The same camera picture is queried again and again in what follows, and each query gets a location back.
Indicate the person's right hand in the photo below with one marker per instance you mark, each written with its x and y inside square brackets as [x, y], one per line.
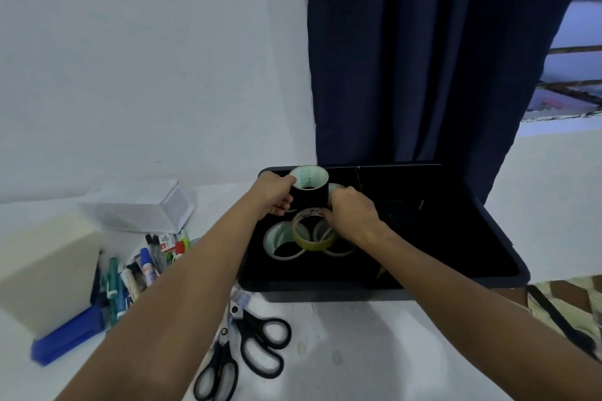
[355, 219]

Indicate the person's left hand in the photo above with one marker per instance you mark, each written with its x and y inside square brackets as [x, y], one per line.
[273, 196]

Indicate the yellow clear tape roll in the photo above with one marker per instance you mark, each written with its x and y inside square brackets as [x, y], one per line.
[296, 231]

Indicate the black plastic tray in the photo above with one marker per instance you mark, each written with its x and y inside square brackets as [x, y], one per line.
[447, 227]

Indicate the red capped white marker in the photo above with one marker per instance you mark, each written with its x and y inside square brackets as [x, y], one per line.
[179, 250]

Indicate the white eraser red label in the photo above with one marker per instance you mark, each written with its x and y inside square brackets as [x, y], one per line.
[167, 243]

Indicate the clear tiered organizer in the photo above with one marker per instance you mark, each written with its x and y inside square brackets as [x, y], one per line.
[136, 208]

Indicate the pile of pens and markers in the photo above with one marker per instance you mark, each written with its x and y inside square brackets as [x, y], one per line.
[127, 278]

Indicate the cream pen holder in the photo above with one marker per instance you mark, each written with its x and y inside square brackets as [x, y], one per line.
[42, 269]

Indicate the blue mesh pencil pouch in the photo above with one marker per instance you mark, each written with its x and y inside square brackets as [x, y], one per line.
[66, 339]

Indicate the person's right forearm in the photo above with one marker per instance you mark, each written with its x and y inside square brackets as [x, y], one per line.
[470, 321]

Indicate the person's left forearm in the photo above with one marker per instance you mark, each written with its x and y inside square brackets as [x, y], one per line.
[178, 311]

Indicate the dark blue curtain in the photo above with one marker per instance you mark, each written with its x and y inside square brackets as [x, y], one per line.
[423, 62]

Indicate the patterned floor mat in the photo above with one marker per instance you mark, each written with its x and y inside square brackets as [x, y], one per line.
[569, 311]

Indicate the window with metal grille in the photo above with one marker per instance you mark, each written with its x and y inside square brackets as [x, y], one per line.
[569, 62]

